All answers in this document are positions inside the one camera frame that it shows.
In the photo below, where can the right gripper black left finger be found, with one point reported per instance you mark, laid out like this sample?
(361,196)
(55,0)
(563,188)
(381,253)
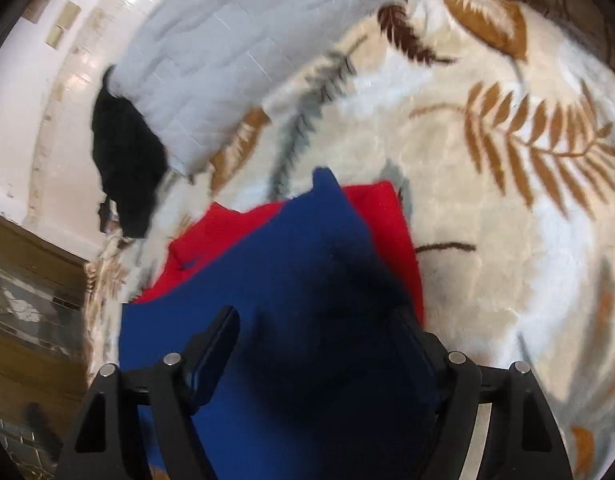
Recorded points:
(107,440)

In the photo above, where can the red and blue knit sweater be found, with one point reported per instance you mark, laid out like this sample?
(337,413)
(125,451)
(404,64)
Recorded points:
(325,381)

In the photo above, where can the wooden glass wardrobe door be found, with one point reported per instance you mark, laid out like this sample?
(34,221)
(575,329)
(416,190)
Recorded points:
(42,364)

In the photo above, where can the black garment pile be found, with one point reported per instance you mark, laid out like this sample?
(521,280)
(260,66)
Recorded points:
(130,159)

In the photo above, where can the leaf pattern fleece blanket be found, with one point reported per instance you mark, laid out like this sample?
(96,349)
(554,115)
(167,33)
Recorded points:
(497,130)

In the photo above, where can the grey quilted pillow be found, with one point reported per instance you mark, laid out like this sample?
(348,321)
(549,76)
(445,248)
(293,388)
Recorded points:
(195,67)

